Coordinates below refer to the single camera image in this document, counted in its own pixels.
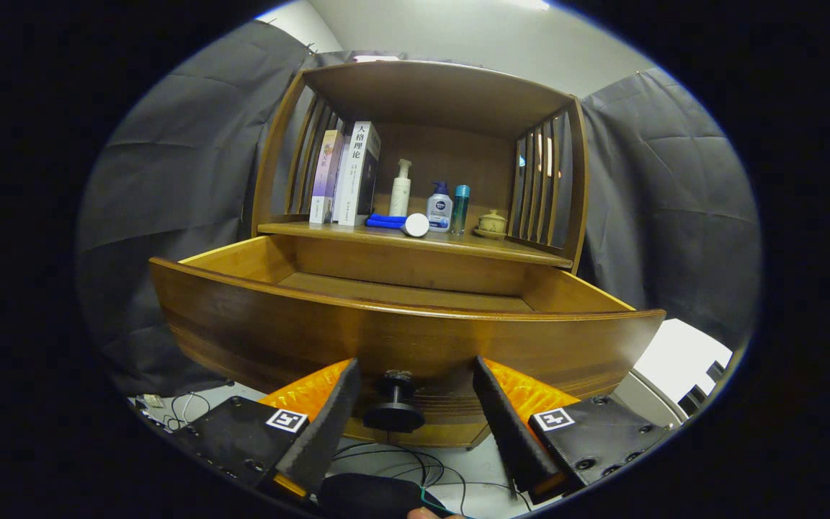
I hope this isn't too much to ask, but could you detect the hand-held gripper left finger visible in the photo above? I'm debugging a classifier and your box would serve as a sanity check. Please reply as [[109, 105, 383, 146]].
[[163, 358, 363, 505]]

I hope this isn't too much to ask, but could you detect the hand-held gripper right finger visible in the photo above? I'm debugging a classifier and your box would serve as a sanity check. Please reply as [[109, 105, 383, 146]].
[[472, 356, 675, 505]]

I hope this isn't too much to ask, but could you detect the black drawer knob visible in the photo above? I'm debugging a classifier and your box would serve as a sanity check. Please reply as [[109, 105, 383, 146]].
[[363, 370, 427, 434]]

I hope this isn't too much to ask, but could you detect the wooden drawer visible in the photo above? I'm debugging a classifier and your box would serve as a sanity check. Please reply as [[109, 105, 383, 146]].
[[148, 234, 668, 449]]

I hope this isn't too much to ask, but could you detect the wooden countertop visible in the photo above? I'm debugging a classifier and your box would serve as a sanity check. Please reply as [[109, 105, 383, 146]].
[[256, 218, 576, 270]]

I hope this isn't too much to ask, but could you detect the wooden cabinet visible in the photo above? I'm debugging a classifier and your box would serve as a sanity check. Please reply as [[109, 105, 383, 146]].
[[251, 60, 590, 449]]

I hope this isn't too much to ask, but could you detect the white side table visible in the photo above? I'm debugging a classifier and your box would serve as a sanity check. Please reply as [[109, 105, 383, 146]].
[[631, 319, 734, 426]]

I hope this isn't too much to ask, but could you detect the grey ribbed object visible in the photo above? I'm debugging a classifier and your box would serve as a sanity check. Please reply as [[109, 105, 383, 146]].
[[678, 360, 727, 422]]

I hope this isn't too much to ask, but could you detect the beige lidded teacup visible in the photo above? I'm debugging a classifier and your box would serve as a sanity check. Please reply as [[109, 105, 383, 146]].
[[473, 209, 509, 240]]

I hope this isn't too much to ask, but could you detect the teal bottle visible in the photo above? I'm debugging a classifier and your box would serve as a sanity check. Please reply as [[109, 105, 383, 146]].
[[452, 185, 471, 236]]

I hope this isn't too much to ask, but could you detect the white bottle with blue cap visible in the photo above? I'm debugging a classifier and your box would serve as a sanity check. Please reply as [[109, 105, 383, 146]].
[[427, 181, 455, 233]]

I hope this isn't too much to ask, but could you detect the white pump bottle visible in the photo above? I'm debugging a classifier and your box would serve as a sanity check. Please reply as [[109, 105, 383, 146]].
[[389, 159, 413, 218]]

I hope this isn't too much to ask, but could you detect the purple book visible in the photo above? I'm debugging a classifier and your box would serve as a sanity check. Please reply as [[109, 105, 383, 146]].
[[309, 130, 345, 224]]

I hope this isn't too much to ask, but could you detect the thick white book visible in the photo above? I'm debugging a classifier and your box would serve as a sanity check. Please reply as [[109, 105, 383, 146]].
[[333, 121, 382, 228]]

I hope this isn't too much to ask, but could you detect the black backdrop cloth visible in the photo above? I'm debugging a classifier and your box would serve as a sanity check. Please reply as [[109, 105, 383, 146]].
[[75, 20, 762, 397]]

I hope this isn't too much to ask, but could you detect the black floor cable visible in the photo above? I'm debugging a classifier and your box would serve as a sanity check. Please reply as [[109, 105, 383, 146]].
[[332, 441, 520, 514]]

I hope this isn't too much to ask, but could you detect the looped thin cable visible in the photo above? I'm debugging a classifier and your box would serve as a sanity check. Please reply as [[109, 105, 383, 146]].
[[169, 391, 212, 427]]

